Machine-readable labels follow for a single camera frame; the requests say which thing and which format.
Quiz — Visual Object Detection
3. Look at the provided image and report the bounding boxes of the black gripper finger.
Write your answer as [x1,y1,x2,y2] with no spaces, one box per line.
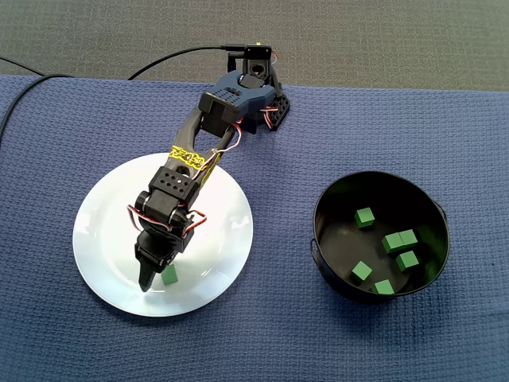
[136,257,157,294]

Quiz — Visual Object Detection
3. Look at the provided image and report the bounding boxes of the blue woven table cloth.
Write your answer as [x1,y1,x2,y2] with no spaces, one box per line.
[0,74,509,382]

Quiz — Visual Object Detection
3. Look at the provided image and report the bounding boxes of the thin black cable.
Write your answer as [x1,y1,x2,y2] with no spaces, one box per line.
[0,57,44,76]

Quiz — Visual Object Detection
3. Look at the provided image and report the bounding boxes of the black round container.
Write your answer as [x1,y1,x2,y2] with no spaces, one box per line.
[309,170,451,306]

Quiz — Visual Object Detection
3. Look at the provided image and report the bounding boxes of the green cube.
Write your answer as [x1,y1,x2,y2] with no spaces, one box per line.
[354,207,376,229]
[399,228,419,248]
[372,279,395,296]
[395,250,421,273]
[350,260,374,286]
[381,232,405,255]
[161,263,179,286]

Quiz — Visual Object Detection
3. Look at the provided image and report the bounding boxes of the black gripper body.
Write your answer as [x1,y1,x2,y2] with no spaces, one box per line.
[134,216,196,275]

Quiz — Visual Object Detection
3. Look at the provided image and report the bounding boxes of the white round plate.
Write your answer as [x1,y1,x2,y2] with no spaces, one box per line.
[72,153,255,318]

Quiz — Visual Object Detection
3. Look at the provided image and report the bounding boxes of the servo wire bundle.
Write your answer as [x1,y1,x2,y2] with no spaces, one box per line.
[126,203,208,240]
[210,105,280,155]

